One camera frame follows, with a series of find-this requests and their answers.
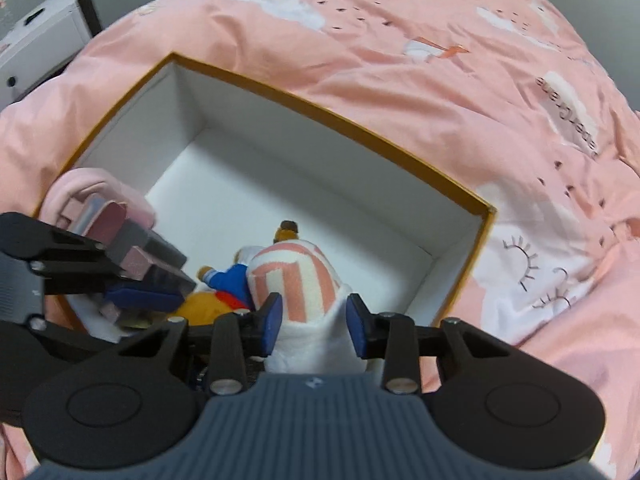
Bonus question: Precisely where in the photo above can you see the mauve pink case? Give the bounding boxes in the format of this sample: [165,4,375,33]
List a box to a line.
[55,197,197,331]

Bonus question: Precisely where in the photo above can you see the pink striped white sock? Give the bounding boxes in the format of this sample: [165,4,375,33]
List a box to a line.
[248,240,368,376]

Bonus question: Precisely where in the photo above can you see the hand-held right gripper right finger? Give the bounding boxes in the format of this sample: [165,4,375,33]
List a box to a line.
[346,294,521,396]

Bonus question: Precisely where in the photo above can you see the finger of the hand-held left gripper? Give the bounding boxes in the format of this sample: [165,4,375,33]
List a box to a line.
[0,212,126,281]
[27,277,186,361]

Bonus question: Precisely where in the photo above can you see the light pink cloth pouch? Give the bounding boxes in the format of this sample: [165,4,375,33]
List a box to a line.
[42,167,157,233]

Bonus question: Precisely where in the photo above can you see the orange cardboard box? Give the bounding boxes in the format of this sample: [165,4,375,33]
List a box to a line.
[30,52,498,346]

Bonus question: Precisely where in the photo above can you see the plush doll with blue clothes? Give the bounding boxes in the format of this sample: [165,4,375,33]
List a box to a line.
[167,220,301,333]

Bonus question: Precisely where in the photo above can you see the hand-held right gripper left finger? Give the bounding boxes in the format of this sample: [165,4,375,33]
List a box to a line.
[107,292,285,396]

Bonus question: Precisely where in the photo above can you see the pink printed blanket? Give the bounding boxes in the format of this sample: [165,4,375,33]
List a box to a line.
[0,0,640,480]

